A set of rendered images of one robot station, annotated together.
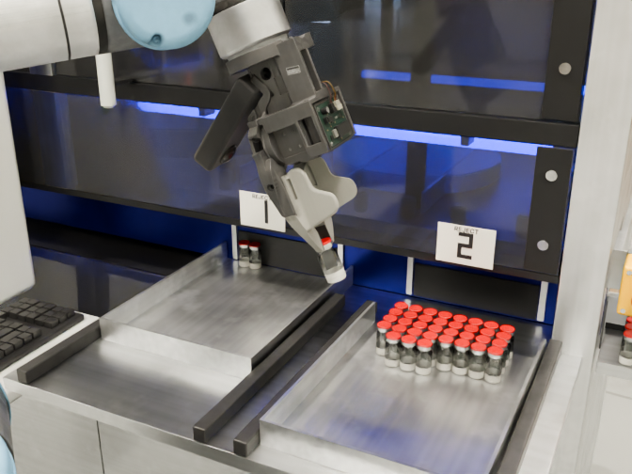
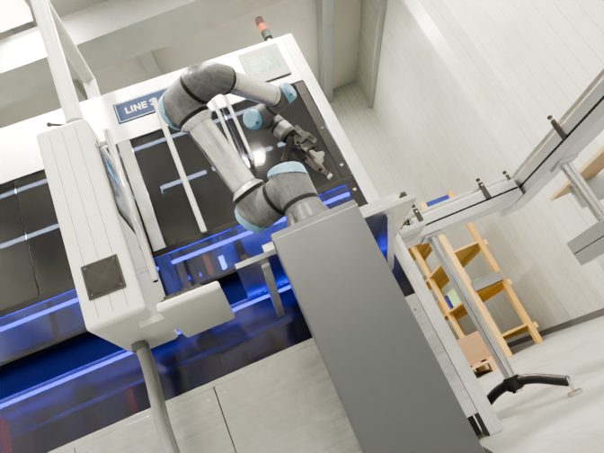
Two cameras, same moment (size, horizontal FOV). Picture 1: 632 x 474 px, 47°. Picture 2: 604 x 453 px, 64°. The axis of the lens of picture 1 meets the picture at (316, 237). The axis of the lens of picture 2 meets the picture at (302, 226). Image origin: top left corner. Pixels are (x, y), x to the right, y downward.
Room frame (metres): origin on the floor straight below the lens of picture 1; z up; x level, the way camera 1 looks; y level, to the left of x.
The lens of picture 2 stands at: (-0.59, 1.13, 0.33)
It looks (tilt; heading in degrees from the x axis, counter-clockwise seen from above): 20 degrees up; 324
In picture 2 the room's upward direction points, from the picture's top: 25 degrees counter-clockwise
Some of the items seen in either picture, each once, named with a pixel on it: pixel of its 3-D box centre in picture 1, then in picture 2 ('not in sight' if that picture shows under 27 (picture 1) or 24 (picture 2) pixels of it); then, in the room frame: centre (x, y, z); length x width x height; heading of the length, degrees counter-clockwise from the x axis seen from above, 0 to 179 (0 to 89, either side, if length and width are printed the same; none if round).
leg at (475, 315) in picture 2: not in sight; (472, 308); (0.96, -0.64, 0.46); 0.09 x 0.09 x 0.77; 64
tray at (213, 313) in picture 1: (236, 299); not in sight; (1.05, 0.13, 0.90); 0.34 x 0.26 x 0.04; 154
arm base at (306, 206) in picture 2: not in sight; (306, 217); (0.50, 0.32, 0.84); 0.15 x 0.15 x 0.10
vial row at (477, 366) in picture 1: (436, 351); not in sight; (0.88, -0.17, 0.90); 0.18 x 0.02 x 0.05; 63
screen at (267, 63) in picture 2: not in sight; (263, 64); (0.98, -0.20, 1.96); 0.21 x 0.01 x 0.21; 64
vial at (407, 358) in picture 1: (408, 353); not in sight; (0.87, -0.13, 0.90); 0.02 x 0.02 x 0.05
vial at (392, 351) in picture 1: (392, 349); not in sight; (0.88, -0.11, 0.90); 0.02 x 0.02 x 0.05
